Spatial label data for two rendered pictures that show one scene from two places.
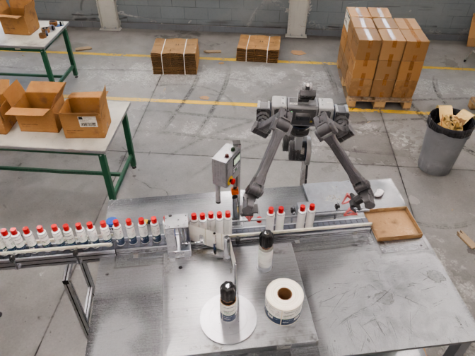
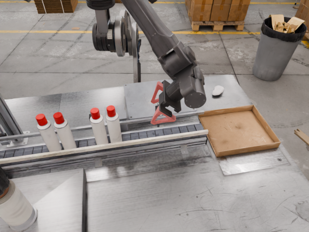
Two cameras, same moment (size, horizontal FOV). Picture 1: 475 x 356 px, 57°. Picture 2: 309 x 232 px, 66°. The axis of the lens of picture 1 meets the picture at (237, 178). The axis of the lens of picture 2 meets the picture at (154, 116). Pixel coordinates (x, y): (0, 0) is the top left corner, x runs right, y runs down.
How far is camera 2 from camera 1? 1.87 m
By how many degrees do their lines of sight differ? 4
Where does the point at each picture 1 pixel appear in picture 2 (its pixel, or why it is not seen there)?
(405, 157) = (241, 66)
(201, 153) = (62, 71)
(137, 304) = not seen: outside the picture
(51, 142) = not seen: outside the picture
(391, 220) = (235, 124)
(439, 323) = not seen: outside the picture
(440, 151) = (273, 56)
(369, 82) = (208, 7)
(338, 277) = (153, 226)
